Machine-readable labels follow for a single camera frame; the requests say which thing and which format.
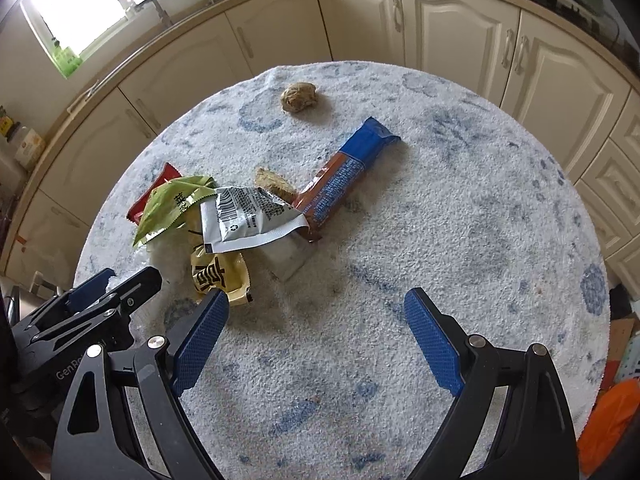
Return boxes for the kitchen window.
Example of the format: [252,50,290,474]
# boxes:
[20,0,201,58]

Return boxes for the blue brown biscuit wrapper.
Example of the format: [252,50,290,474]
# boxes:
[291,116,402,244]

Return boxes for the silver foil wrapper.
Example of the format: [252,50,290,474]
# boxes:
[200,186,312,254]

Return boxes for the green snack wrapper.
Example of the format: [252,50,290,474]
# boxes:
[132,175,219,249]

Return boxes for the brown cardboard box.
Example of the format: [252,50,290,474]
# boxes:
[602,312,640,361]

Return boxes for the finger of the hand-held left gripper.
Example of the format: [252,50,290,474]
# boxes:
[30,266,162,346]
[12,268,117,331]

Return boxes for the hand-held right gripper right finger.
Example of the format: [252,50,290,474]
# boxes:
[404,287,578,480]

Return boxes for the blue white patterned tablecloth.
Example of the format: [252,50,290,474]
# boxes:
[74,61,612,480]

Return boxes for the yellow snack wrapper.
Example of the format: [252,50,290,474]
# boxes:
[190,249,254,309]

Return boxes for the steel sink faucet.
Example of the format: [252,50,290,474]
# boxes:
[149,0,174,27]

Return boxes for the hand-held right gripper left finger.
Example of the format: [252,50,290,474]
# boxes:
[52,289,230,480]

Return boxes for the white paper piece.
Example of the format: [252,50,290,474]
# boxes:
[264,234,312,282]

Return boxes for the cream cabinet drawer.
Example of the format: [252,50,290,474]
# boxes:
[602,245,640,281]
[575,137,640,201]
[585,195,640,256]

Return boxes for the cream kitchen base cabinets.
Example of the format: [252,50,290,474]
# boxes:
[0,0,640,291]

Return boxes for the red snack wrapper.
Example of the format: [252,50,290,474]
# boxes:
[126,162,182,223]

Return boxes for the white plastic bag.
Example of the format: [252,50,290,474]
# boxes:
[107,230,201,346]

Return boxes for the green detergent bottle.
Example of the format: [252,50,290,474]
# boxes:
[50,42,83,79]

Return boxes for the orange plastic bag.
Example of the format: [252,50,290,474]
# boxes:
[577,377,640,477]

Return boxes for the clear plastic storage jar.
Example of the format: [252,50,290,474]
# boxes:
[15,127,47,170]

